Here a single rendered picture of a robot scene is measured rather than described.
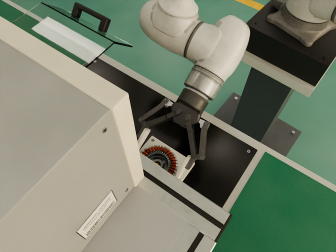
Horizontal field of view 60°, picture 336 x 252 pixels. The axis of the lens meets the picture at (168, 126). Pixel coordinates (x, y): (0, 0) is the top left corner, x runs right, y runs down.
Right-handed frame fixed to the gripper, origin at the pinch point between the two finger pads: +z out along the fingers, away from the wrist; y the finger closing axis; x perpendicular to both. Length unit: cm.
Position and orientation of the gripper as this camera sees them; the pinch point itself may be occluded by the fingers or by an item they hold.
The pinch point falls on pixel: (157, 161)
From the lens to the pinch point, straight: 76.8
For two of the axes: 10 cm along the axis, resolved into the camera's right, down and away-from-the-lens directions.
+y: -8.1, -5.0, 3.0
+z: -5.1, 8.6, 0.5
